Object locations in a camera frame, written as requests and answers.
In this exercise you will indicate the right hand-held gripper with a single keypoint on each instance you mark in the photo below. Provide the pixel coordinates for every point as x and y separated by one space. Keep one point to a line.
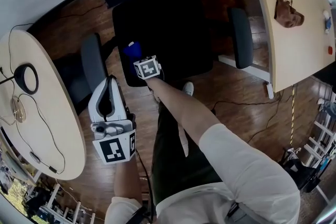
147 68

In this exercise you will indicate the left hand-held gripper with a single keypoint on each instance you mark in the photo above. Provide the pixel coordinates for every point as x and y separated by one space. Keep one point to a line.
113 144

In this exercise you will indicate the blue cloth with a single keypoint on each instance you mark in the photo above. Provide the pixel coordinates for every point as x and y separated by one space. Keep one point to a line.
132 51

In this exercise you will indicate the person's right forearm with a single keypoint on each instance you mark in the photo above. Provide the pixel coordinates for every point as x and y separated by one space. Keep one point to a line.
178 107

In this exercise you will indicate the person's left forearm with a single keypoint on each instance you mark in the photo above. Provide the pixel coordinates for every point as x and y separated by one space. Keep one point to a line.
126 181

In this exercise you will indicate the brown object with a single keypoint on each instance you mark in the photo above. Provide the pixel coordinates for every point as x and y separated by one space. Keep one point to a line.
286 13

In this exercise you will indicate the person's white shoe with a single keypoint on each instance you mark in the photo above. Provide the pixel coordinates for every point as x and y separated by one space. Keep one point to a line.
188 87

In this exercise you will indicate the round wooden table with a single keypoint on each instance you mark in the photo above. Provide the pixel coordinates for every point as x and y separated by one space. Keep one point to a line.
57 123

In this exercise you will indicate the padded chair armrest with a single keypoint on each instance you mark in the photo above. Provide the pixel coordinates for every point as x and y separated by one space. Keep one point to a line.
240 36
92 60

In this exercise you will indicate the small silver disc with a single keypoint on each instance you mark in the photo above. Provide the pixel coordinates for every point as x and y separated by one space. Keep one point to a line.
35 157

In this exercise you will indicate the black desk lamp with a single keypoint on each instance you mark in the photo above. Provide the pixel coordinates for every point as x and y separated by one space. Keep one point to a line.
21 78

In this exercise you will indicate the person's dark trousers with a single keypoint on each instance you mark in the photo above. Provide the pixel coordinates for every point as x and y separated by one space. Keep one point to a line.
178 173

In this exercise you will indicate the light wooden desk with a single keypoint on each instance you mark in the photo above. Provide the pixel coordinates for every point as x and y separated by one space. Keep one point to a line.
296 55

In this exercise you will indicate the person's white shirt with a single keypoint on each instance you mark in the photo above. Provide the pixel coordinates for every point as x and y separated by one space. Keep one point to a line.
249 178

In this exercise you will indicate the yellow black floor tape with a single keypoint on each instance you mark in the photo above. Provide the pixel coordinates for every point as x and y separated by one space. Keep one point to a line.
292 118

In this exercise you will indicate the small red object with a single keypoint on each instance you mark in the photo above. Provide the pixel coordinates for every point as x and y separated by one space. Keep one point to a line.
330 50

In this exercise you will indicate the black bag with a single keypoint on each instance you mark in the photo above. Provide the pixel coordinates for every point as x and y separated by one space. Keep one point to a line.
302 170

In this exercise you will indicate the small blue white packet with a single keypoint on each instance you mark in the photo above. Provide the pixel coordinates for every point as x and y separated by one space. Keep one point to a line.
328 22

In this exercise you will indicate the white metal rack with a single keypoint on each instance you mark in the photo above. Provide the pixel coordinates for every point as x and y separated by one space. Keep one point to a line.
323 139

